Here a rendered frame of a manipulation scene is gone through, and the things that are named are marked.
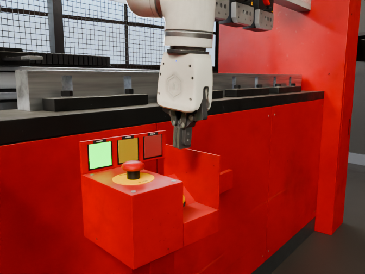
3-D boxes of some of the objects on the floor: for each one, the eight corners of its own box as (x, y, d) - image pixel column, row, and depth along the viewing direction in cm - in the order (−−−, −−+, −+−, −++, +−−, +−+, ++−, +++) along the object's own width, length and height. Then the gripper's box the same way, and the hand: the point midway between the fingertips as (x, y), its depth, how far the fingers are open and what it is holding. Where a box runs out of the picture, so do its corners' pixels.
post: (68, 262, 182) (42, -173, 148) (62, 259, 185) (36, -168, 151) (76, 258, 185) (52, -167, 152) (70, 255, 188) (46, -162, 155)
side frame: (332, 235, 212) (365, -196, 174) (215, 204, 266) (221, -132, 227) (343, 222, 231) (375, -169, 193) (232, 195, 285) (240, -116, 246)
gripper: (235, 47, 57) (225, 154, 62) (175, 45, 68) (170, 136, 72) (204, 44, 52) (196, 161, 57) (144, 43, 63) (141, 141, 67)
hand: (182, 137), depth 64 cm, fingers closed
